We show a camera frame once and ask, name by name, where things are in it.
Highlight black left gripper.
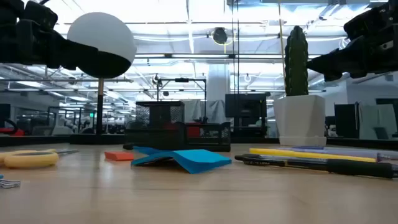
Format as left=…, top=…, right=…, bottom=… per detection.
left=17, top=19, right=99, bottom=70

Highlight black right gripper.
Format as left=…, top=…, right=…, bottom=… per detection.
left=306, top=17, right=398, bottom=83

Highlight purple-blue marbled pen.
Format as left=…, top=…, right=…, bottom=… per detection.
left=279, top=146, right=398, bottom=161

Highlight yellow pen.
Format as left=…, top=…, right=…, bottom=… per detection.
left=249, top=147, right=377, bottom=163

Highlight black pen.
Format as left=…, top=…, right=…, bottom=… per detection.
left=234, top=154, right=398, bottom=179

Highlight orange eraser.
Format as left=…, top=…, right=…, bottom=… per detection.
left=104, top=151, right=135, bottom=162

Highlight yellow handled scissors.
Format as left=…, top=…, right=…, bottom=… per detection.
left=0, top=149, right=79, bottom=169

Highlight blue sticky note pad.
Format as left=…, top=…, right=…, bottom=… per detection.
left=130, top=146, right=233, bottom=174

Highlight black mesh desk organizer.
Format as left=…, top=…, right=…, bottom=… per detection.
left=124, top=100, right=231, bottom=152

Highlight white globe table lamp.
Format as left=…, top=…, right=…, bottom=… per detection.
left=67, top=11, right=137, bottom=146

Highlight green cactus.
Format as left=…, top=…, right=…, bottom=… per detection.
left=284, top=25, right=309, bottom=96

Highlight black cabinet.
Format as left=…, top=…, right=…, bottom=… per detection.
left=334, top=102, right=360, bottom=139

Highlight white hexagonal plant pot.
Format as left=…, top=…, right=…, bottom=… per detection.
left=273, top=95, right=327, bottom=147

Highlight pale partition panel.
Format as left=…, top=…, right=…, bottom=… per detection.
left=359, top=104, right=398, bottom=140

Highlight red cart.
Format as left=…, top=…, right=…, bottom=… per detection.
left=0, top=119, right=25, bottom=137

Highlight red box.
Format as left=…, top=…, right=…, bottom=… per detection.
left=185, top=122, right=201, bottom=138

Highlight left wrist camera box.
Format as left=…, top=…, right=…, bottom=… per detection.
left=24, top=1, right=58, bottom=30

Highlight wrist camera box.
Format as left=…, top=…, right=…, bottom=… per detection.
left=24, top=1, right=58, bottom=30
left=343, top=2, right=390, bottom=40

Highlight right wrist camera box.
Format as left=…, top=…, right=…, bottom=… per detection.
left=343, top=2, right=390, bottom=40

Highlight black aluminium table frame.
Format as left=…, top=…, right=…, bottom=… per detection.
left=0, top=134, right=398, bottom=151

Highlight black ceiling cable reel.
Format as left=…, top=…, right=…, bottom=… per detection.
left=213, top=27, right=228, bottom=45

